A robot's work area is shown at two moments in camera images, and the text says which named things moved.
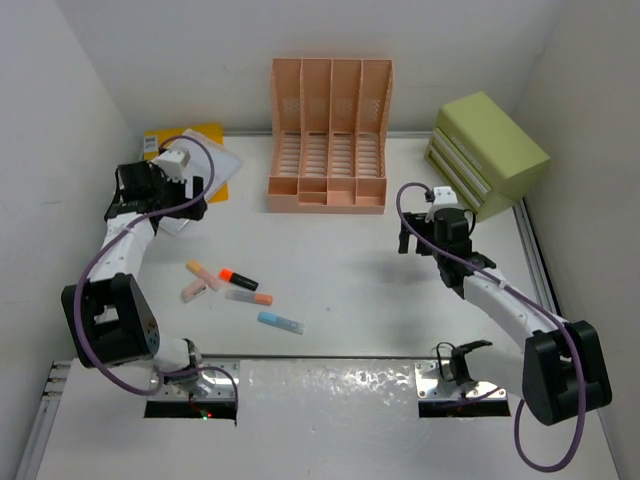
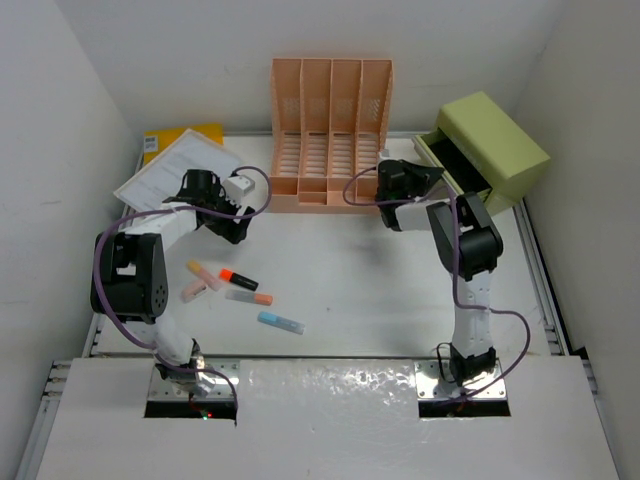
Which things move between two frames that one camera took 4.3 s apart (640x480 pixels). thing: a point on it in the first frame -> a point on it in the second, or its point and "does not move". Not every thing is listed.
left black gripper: x=158 y=179 -> x=230 y=230
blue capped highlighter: x=281 y=322 does not move
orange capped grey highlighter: x=247 y=296 does not move
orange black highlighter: x=228 y=275 does not move
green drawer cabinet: x=483 y=155 does not move
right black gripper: x=416 y=221 -> x=425 y=177
